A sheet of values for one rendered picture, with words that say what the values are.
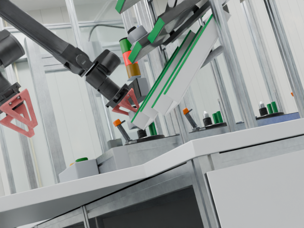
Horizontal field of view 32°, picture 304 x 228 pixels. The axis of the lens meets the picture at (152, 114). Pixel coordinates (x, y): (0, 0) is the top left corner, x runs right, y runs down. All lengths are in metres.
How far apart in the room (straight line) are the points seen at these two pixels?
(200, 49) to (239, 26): 7.89
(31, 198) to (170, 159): 0.28
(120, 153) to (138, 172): 0.39
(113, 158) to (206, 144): 0.59
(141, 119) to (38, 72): 1.39
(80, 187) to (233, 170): 0.32
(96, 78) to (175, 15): 0.47
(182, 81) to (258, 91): 7.70
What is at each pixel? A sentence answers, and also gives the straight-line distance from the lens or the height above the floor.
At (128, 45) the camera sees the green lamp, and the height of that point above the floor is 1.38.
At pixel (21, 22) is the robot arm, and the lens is 1.71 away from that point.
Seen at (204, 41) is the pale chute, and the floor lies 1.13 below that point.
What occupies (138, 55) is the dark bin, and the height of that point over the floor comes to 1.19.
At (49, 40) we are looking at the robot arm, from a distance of 1.70.
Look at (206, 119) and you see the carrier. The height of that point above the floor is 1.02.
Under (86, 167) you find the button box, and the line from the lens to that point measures 1.61.
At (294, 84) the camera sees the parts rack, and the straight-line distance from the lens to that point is 1.38.
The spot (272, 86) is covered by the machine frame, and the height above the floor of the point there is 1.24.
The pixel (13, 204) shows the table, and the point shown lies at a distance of 1.07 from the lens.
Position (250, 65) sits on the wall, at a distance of 9.04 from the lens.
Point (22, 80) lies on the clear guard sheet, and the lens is 3.09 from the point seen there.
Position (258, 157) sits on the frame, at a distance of 1.01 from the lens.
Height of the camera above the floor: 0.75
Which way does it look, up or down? 10 degrees up
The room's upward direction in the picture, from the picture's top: 15 degrees counter-clockwise
